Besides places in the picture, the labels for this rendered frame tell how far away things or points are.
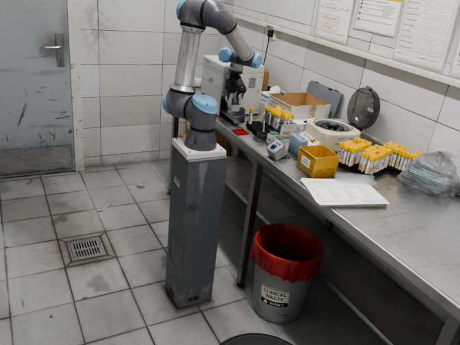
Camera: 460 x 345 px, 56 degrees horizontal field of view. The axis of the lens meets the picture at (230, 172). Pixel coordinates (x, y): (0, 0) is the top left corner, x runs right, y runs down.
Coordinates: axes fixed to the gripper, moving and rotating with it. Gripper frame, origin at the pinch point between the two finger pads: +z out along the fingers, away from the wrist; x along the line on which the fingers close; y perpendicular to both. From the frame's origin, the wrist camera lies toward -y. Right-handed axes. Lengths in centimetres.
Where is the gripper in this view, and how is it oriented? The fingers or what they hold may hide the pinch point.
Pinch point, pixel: (233, 106)
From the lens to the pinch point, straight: 246.9
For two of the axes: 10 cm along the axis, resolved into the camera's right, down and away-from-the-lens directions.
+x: -8.8, 1.1, -4.6
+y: -4.6, -4.3, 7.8
